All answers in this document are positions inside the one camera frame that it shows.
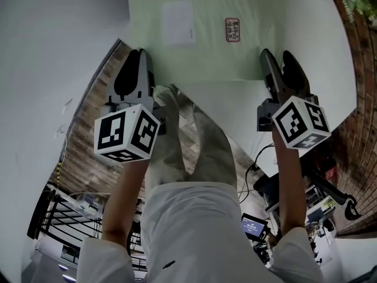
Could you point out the small dark monitor screen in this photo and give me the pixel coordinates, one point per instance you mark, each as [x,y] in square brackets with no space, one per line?
[254,226]

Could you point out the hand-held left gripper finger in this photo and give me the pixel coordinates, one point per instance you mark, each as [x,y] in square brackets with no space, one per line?
[128,71]
[145,69]

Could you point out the person's grey trousers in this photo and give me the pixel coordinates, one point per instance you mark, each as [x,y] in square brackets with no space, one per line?
[200,146]

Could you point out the red-bordered label sticker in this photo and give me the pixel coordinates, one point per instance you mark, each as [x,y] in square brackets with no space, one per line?
[232,29]

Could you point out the black metal rack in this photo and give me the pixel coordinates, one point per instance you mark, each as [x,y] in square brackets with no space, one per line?
[70,217]

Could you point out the white paper item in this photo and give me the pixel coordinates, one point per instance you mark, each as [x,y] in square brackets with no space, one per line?
[178,23]

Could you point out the person's white shirt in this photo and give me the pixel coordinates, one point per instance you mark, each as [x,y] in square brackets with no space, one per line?
[194,234]

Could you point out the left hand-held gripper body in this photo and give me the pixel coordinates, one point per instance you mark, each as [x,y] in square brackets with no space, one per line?
[113,134]

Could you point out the white table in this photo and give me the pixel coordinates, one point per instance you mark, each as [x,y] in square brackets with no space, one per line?
[235,108]

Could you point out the person's right forearm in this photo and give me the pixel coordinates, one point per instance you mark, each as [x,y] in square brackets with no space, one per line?
[287,184]

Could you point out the light green table mat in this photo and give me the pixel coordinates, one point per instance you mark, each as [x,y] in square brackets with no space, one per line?
[212,60]

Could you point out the black tripod stand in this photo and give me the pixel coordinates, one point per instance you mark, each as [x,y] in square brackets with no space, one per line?
[327,184]

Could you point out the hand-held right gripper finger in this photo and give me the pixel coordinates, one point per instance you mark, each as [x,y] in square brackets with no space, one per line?
[294,72]
[271,66]

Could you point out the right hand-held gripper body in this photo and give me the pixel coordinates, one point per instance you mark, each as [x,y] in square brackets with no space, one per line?
[300,122]

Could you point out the person's left forearm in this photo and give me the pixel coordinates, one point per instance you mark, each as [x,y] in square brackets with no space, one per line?
[125,196]

